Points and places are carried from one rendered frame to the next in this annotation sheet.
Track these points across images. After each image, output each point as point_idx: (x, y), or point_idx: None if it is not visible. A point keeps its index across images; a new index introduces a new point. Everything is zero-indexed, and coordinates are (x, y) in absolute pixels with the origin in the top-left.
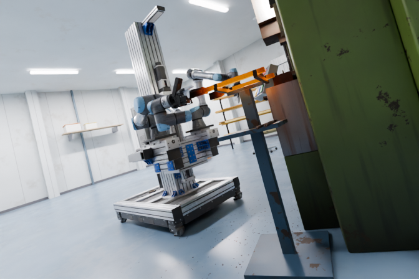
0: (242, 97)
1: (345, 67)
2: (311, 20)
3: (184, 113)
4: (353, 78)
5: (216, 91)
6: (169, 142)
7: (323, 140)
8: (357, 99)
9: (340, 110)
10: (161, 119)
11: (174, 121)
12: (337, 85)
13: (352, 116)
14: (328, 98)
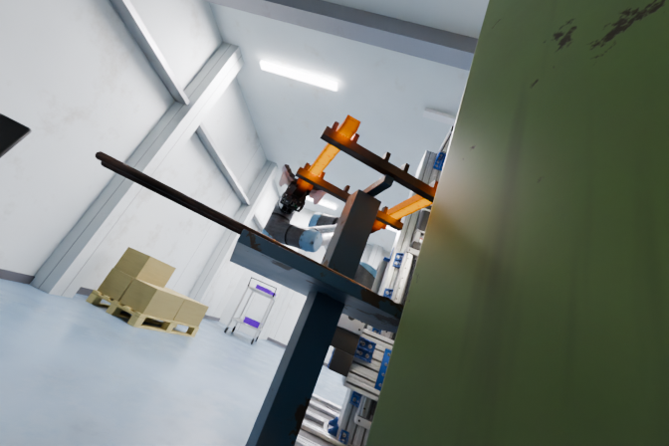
0: (344, 207)
1: (618, 84)
2: None
3: (303, 231)
4: (653, 126)
5: (296, 174)
6: (343, 314)
7: (385, 436)
8: (640, 266)
9: (509, 311)
10: (267, 223)
11: (282, 235)
12: (542, 176)
13: (559, 386)
14: (484, 235)
